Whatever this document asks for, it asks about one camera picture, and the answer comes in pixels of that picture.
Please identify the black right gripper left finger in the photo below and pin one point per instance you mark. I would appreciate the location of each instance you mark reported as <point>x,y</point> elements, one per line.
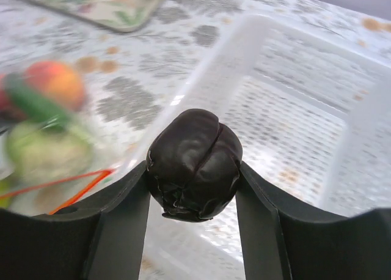
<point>99,237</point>

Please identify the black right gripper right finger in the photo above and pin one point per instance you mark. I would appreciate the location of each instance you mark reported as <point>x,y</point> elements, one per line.
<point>283,237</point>

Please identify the fake dark purple plum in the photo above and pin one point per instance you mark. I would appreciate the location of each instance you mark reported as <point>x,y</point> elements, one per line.
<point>193,166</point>

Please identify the clear zip top bag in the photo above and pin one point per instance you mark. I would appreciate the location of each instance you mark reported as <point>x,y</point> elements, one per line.
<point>108,165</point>

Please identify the fake green cabbage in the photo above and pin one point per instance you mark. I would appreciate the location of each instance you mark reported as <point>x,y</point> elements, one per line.
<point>42,155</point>

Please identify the fake green lime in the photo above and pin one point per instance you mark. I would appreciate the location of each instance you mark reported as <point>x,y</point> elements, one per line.
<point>7,186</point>

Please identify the fake green cucumber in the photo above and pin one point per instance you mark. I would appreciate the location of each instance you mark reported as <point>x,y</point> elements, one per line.
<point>38,107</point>

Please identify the fake red peach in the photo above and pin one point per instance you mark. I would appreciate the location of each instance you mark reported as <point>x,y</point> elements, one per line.
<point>58,81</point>

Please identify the white plastic basket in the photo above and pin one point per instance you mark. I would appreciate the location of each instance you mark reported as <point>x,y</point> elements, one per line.
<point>304,108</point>

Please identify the floral tablecloth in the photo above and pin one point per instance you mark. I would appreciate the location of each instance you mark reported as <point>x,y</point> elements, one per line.
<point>132,77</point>

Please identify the floral serving tray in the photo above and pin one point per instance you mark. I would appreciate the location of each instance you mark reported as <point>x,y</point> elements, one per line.
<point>117,15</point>

